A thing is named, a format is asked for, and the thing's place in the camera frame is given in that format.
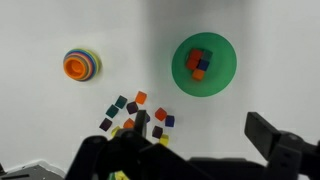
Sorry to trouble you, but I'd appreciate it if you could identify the small yellow block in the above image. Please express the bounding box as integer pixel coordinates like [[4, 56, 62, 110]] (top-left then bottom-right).
[[110, 125, 122, 138], [158, 133, 170, 148]]

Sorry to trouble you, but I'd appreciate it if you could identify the green bowl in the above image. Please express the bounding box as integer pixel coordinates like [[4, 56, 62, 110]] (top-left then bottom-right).
[[171, 31, 238, 98]]

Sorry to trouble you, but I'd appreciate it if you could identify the small orange block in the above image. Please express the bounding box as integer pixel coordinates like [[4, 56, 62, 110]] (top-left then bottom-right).
[[122, 117, 136, 130], [134, 90, 148, 105], [191, 68, 206, 82]]

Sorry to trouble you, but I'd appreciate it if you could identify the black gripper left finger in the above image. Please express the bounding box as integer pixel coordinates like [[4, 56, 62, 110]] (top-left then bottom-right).
[[64, 109, 201, 180]]

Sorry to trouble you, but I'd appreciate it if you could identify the colourful toy block cluster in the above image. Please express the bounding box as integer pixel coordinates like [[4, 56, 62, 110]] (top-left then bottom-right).
[[107, 170, 129, 180]]

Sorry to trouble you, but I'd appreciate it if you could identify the grey metal plate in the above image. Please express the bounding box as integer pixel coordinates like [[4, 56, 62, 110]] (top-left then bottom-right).
[[0, 159, 66, 180]]

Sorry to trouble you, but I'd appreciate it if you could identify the rainbow stacking cups toy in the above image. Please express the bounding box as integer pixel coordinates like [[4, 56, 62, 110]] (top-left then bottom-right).
[[62, 48, 101, 82]]

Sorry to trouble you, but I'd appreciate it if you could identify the small teal block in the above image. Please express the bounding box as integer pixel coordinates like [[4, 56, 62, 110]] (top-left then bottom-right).
[[114, 94, 129, 110], [201, 49, 214, 62], [105, 104, 120, 119]]

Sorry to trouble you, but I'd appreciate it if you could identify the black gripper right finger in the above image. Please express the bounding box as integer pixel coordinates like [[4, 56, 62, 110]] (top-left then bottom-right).
[[244, 111, 320, 180]]

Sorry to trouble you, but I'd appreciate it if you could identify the small purple block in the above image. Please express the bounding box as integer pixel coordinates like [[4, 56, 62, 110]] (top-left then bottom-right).
[[151, 125, 164, 140], [125, 101, 139, 115], [98, 117, 114, 132]]

